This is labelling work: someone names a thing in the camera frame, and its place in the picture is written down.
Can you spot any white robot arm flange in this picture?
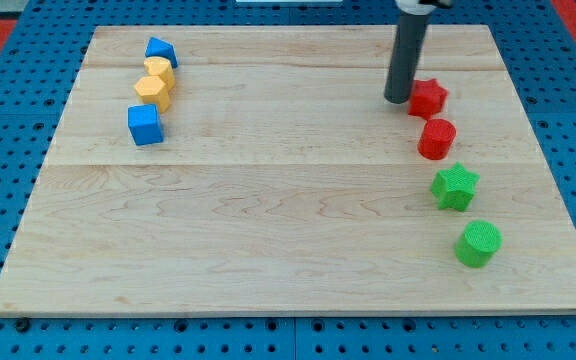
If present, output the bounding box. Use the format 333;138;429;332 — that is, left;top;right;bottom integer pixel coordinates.
395;0;455;16

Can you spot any yellow hexagon block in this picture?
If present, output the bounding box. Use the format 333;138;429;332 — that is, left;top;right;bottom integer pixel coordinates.
133;75;171;113

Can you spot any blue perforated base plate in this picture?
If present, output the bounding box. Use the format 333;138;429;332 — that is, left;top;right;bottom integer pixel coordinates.
0;0;576;359

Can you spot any red cylinder block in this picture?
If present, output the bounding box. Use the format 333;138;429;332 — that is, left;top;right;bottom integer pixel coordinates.
417;119;457;160

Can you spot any light wooden board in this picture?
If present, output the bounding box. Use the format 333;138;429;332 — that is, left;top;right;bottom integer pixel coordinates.
0;25;576;318

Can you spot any yellow rounded block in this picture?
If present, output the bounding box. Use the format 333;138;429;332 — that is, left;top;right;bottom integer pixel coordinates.
143;56;176;90

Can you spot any blue triangle block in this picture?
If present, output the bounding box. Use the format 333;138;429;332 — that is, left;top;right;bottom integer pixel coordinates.
145;37;178;69

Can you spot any red star block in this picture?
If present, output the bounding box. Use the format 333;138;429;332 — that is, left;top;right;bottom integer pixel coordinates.
408;78;449;120

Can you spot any green cylinder block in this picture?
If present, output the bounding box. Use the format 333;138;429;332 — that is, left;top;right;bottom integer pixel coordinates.
455;220;503;268

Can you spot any blue cube block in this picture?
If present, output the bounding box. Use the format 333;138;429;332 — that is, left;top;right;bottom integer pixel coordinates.
127;104;164;146

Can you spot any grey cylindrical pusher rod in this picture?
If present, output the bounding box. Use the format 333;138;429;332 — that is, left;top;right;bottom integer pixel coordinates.
384;11;430;104

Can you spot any green star block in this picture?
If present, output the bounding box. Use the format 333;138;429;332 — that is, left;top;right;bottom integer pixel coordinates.
430;162;480;212

